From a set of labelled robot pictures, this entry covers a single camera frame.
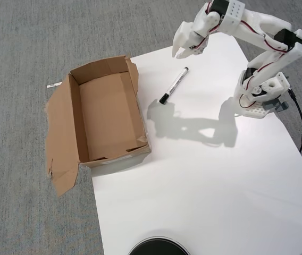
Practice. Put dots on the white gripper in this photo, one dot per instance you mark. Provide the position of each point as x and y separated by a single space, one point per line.
182 40

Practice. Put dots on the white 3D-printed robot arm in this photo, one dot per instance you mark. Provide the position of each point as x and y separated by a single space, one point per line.
236 12

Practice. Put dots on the white paper label strip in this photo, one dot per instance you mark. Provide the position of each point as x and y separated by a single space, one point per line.
53 85

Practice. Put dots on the open brown cardboard box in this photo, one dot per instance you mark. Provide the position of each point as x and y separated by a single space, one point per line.
105 111

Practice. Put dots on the black round disc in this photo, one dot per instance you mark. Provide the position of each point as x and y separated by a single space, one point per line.
159 247

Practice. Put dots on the black and white marker pen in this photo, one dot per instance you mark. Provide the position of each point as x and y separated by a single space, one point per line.
175 85

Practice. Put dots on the grey table clamp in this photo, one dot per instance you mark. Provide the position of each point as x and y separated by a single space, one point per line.
273 106

